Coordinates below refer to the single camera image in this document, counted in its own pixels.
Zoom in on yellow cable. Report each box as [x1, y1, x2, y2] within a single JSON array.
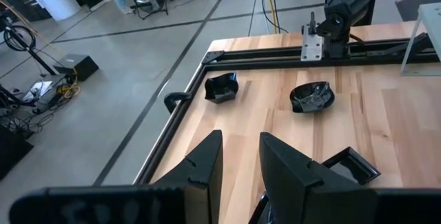
[[57, 67, 83, 100]]

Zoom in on black table clamp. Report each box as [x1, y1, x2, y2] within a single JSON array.
[[163, 92, 193, 114]]

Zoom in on black floor box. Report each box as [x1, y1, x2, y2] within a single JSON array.
[[53, 53, 100, 82]]

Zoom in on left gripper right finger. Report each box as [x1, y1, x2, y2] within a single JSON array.
[[258, 131, 441, 224]]

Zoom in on black tripod stand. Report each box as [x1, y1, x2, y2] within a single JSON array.
[[0, 13, 58, 77]]

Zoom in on black rectangular mini plate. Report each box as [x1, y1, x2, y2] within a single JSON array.
[[322, 146, 382, 186]]

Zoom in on black wavy square mini plate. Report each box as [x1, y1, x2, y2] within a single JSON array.
[[204, 72, 240, 105]]

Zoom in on black oval mini plate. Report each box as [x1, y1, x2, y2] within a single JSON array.
[[289, 81, 336, 114]]

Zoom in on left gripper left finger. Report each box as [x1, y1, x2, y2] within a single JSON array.
[[8, 129, 225, 224]]

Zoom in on green perforated metal shelf riser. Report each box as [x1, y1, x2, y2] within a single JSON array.
[[400, 1, 441, 77]]

